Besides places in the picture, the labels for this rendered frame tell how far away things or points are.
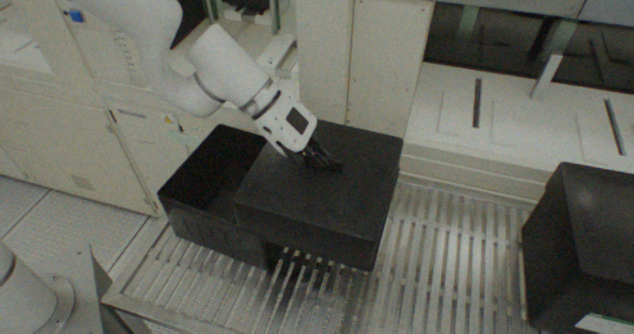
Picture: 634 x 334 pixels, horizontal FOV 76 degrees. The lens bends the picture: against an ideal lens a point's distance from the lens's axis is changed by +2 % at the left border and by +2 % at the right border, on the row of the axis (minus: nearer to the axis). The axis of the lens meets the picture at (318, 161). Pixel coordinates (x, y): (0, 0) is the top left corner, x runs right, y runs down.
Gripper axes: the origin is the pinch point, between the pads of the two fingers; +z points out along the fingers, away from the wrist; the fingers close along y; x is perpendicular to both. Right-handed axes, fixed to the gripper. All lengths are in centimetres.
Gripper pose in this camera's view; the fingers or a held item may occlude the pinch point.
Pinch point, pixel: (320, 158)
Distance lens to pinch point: 81.1
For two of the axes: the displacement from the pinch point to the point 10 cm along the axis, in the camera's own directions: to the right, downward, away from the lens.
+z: 6.7, 6.5, 3.6
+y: 3.2, -6.8, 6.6
